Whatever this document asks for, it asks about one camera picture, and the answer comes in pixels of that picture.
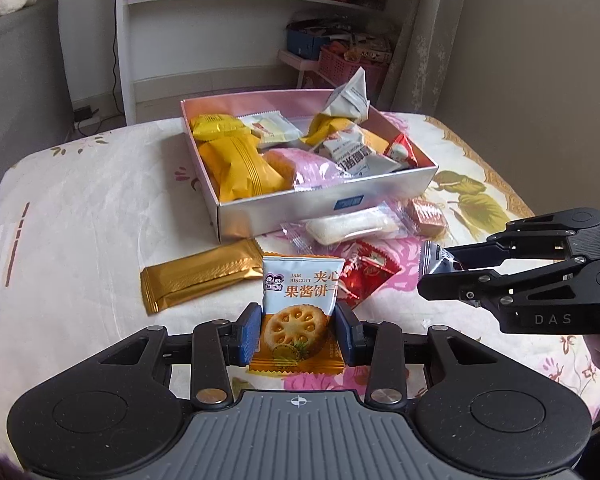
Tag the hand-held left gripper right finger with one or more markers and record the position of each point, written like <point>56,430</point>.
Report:
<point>344,335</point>

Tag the white bookshelf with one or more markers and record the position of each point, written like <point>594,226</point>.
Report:
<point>190,40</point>

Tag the orange white biscuit packet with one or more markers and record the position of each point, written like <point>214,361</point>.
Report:
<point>295,285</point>

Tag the blue cardboard box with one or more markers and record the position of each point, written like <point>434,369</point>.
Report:
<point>305,44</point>

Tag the grey sofa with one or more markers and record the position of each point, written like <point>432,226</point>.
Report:
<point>20,85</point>

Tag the small brown red candy packet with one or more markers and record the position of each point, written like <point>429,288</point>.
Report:
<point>427,216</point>

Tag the floral table cloth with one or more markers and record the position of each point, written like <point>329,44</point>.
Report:
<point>105,200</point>

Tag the pink cardboard box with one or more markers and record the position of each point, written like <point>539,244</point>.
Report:
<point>260,220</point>

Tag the large pink plastic basket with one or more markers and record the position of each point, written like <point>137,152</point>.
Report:
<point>335,70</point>

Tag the white black snack packet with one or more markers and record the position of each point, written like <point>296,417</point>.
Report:
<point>360,160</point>

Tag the clear rice cracker packet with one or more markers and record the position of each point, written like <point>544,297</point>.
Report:
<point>350,225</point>

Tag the white green snack packet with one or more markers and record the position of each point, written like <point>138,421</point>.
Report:
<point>272,127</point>

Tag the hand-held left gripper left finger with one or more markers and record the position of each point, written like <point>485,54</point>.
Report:
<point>250,335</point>

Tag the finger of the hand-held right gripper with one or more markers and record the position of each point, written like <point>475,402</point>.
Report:
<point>525,240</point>
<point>455,285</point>

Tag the yellow snack packet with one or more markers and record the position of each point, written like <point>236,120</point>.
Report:
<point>240,170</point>
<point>217,126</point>
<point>325,127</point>

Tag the small silver packet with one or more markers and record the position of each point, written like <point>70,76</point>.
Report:
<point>432,255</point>

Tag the black power adapter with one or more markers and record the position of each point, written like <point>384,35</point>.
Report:
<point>84,112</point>

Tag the beige patterned curtain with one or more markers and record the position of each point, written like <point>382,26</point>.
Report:
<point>420,45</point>

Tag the small red white snack packet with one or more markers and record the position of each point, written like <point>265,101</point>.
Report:
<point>402,150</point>

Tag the gold snack packet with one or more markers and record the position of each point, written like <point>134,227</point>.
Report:
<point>200,275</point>

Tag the pink low rack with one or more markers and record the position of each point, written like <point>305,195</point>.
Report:
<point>297,62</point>

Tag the pink snack packet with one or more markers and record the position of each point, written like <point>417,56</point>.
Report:
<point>320,172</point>

